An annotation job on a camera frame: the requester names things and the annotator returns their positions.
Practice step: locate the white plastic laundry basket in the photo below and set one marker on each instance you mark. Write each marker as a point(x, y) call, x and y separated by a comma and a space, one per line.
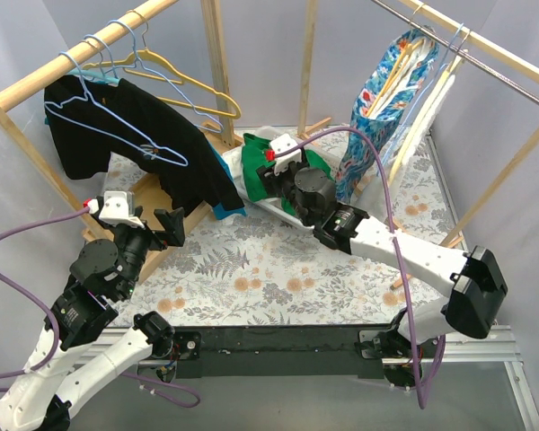
point(278, 211)

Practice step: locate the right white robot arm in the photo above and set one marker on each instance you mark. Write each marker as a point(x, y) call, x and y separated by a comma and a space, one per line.
point(470, 284)

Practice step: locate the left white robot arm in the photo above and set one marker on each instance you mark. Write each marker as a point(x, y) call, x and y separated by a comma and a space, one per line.
point(52, 389)

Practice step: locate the bright green t shirt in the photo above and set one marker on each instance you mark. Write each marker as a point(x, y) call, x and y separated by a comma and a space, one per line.
point(253, 157)

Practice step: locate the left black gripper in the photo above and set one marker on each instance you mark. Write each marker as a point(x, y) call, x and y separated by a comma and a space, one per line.
point(154, 233)

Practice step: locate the white t shirt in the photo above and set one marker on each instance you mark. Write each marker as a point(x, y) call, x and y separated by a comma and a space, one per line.
point(233, 157)

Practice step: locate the blue wire hanger right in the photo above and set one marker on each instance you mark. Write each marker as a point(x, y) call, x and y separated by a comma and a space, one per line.
point(444, 64)

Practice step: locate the black t shirt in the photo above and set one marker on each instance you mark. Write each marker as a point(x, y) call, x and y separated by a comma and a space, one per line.
point(69, 96)

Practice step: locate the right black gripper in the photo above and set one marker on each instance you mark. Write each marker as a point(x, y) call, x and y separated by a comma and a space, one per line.
point(273, 175)

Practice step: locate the cream wooden hanger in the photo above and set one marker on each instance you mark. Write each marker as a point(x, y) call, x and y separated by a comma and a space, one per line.
point(404, 147)

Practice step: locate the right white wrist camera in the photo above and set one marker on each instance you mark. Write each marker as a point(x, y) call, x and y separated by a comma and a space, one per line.
point(282, 151)

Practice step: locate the teal plastic hanger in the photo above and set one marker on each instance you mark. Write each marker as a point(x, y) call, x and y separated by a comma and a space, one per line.
point(94, 77)

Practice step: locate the blue floral garment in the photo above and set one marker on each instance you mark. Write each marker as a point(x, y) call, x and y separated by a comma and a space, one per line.
point(379, 129)

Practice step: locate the wooden clothes rack right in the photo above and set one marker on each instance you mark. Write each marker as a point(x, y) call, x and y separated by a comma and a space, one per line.
point(480, 127)

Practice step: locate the wooden clothes rack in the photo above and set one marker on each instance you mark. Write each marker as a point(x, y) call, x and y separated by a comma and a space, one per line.
point(146, 189)
point(480, 127)

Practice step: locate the metal hanging rod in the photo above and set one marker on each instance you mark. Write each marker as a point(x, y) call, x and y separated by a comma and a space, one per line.
point(471, 39)

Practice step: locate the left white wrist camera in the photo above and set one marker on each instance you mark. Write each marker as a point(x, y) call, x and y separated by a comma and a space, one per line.
point(113, 208)

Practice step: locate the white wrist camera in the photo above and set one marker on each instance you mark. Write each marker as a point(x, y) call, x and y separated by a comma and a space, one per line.
point(282, 151)
point(113, 208)

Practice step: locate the floral patterned table mat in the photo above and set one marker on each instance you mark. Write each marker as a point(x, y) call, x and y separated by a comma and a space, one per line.
point(255, 268)

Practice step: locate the wooden clothes rack left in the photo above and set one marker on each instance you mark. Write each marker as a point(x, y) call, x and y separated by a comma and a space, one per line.
point(146, 189)

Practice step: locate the white fleece garment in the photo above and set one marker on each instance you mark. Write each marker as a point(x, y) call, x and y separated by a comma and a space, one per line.
point(370, 191)

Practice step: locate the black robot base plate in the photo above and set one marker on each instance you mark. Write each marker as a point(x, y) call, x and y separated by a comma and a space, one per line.
point(283, 350)

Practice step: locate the teal t shirt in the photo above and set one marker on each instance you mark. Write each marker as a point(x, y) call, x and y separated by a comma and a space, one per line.
point(85, 145)

